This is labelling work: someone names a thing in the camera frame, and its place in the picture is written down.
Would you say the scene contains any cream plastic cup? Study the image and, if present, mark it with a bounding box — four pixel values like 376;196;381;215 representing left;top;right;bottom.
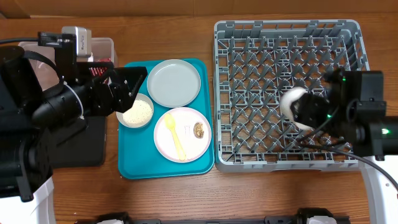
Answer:
279;87;315;131

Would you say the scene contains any grey bowl of rice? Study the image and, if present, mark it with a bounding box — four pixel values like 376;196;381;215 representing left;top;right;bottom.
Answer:
116;93;154;128

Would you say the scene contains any light grey plate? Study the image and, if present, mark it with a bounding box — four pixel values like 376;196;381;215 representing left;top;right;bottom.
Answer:
147;59;201;108

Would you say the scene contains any yellow plastic spoon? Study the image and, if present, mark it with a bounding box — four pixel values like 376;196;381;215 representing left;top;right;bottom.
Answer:
165;113;187;161

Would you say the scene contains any white pink-rimmed plate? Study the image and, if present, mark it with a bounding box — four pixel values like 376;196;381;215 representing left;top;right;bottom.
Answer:
154;107;212;163

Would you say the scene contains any brown food scrap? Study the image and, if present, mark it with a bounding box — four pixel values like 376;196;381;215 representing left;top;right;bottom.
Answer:
193;122;204;139

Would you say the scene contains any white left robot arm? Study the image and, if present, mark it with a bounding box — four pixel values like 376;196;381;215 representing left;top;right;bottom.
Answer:
1;27;147;223

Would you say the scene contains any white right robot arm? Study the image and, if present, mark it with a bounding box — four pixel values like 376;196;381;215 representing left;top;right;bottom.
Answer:
280;68;397;223

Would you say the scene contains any clear plastic waste bin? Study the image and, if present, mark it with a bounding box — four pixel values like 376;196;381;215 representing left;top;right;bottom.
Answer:
18;37;118;90

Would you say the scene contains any black waste tray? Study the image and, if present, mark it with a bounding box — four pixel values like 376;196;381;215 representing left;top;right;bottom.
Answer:
49;116;106;169

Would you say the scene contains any grey dishwasher rack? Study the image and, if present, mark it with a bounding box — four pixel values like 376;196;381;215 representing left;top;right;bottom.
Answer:
214;20;372;172

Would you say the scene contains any red crumpled wrapper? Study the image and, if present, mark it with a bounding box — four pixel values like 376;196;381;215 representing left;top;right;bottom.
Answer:
90;58;111;76

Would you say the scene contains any teal plastic tray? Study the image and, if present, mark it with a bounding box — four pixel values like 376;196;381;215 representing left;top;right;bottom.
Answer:
118;58;215;179

